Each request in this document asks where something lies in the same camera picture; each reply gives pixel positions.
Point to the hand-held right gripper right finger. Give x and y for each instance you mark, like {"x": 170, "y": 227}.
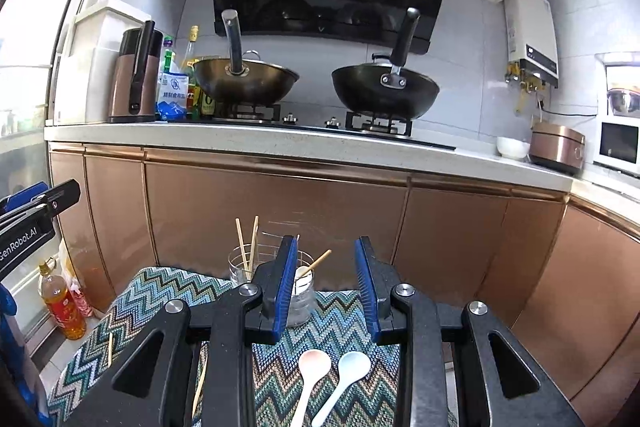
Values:
{"x": 367, "y": 294}

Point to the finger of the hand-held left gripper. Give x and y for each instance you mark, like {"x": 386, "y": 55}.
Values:
{"x": 22, "y": 199}
{"x": 60, "y": 197}

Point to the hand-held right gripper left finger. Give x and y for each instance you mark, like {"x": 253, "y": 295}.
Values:
{"x": 284, "y": 294}

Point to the frosted drinking glass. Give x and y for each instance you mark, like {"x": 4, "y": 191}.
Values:
{"x": 300, "y": 302}

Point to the white ceramic spoon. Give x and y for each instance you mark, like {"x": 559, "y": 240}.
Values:
{"x": 301, "y": 274}

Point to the wooden chopstick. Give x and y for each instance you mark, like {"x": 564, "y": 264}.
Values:
{"x": 319, "y": 259}
{"x": 242, "y": 244}
{"x": 200, "y": 382}
{"x": 109, "y": 349}
{"x": 254, "y": 242}

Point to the clear drinking glass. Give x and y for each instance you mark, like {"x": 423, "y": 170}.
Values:
{"x": 240, "y": 264}

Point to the zigzag patterned cloth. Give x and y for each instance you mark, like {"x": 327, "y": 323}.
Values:
{"x": 325, "y": 337}

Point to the white plastic spoon right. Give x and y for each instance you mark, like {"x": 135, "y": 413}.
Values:
{"x": 352, "y": 367}

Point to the red white plastic bag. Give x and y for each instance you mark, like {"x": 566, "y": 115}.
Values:
{"x": 80, "y": 297}

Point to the large cooking oil bottle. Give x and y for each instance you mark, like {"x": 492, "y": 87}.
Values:
{"x": 65, "y": 312}

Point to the copper kitchen base cabinet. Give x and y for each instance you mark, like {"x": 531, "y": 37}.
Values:
{"x": 300, "y": 207}

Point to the window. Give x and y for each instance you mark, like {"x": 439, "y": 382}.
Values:
{"x": 30, "y": 82}

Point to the white storage box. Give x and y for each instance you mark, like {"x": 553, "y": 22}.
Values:
{"x": 95, "y": 57}

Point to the blue white salt bag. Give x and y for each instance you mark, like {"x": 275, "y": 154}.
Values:
{"x": 172, "y": 96}

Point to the black gas stove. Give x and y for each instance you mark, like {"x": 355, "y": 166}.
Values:
{"x": 310, "y": 123}

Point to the yellow capped oil bottle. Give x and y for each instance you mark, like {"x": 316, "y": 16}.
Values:
{"x": 191, "y": 52}

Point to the black wok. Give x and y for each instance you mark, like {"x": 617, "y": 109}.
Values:
{"x": 385, "y": 99}

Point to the white bowl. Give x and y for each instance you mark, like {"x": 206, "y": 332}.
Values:
{"x": 513, "y": 148}

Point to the bronze wok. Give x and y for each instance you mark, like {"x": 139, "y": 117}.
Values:
{"x": 250, "y": 82}

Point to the copper rice cooker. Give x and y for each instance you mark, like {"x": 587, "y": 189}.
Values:
{"x": 557, "y": 147}

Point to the yellow gas pipe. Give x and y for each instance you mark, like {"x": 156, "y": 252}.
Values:
{"x": 520, "y": 99}

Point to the white microwave oven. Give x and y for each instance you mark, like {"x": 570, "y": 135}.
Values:
{"x": 617, "y": 147}

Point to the white water heater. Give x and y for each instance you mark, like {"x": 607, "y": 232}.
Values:
{"x": 532, "y": 37}

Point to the steel mixing bowl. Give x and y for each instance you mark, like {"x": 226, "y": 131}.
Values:
{"x": 624, "y": 102}

